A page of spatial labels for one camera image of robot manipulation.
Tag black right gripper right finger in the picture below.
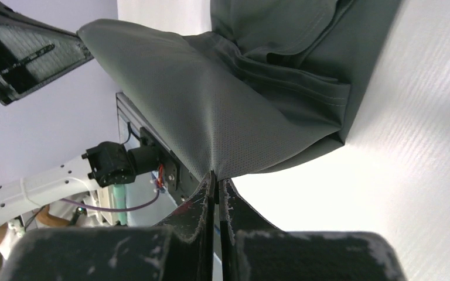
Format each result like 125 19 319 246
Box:
219 179 398 280

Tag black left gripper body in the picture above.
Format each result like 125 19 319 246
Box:
0 2 93 105

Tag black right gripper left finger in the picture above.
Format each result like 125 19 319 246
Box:
0 172 216 280

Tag dark grey t shirt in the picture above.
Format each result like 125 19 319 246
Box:
77 1 400 180

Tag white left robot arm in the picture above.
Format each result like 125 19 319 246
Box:
0 2 162 226

